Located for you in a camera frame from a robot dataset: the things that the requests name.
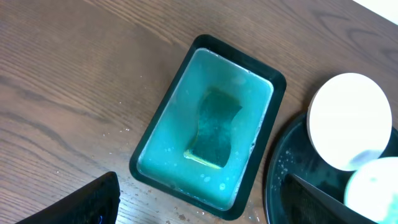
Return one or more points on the white plate with green smear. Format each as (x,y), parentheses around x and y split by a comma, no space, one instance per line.
(349,121)

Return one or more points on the round black tray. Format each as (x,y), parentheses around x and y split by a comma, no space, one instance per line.
(294,154)

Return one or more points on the black rectangular water tray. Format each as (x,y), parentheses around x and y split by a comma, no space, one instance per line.
(158,159)

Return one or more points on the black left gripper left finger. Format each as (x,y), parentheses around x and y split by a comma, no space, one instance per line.
(94,203)

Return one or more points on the green yellow sponge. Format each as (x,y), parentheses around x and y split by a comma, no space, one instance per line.
(211,145)

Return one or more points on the turquoise plate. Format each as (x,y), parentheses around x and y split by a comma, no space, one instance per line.
(372,190)

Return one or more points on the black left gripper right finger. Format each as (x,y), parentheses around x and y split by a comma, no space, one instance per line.
(304,203)

